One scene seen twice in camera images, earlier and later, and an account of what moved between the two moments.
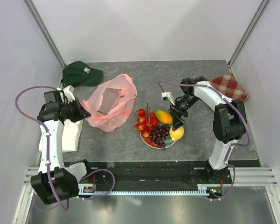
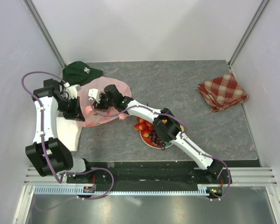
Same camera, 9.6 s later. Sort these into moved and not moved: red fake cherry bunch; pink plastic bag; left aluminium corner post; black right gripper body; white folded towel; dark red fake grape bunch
Moved: pink plastic bag; black right gripper body
Not moved: red fake cherry bunch; left aluminium corner post; dark red fake grape bunch; white folded towel
